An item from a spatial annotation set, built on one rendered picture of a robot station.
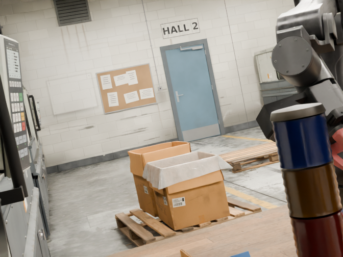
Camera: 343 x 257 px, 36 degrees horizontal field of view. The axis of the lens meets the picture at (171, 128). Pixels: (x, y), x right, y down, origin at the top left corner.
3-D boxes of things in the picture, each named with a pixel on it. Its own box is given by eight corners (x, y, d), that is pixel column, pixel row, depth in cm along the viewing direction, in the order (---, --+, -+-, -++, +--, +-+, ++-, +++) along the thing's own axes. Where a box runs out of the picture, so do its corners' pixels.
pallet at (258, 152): (280, 148, 808) (279, 139, 807) (315, 152, 712) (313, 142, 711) (209, 166, 777) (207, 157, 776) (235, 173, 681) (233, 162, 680)
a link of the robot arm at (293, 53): (328, 68, 69) (318, -15, 72) (265, 80, 73) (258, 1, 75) (344, 90, 79) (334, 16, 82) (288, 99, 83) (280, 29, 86)
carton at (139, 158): (206, 203, 479) (194, 142, 475) (152, 218, 463) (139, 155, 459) (185, 195, 533) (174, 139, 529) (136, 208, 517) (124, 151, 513)
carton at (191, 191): (243, 214, 415) (231, 153, 411) (168, 235, 400) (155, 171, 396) (215, 201, 479) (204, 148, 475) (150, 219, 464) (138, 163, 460)
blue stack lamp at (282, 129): (314, 154, 40) (306, 111, 40) (344, 158, 36) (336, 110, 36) (270, 166, 39) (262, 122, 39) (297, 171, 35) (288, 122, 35)
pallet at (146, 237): (264, 224, 428) (261, 207, 427) (149, 258, 399) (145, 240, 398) (210, 202, 543) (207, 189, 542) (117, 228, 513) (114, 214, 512)
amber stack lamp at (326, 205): (322, 199, 40) (314, 156, 40) (353, 206, 37) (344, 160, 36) (278, 211, 39) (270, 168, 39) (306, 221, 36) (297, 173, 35)
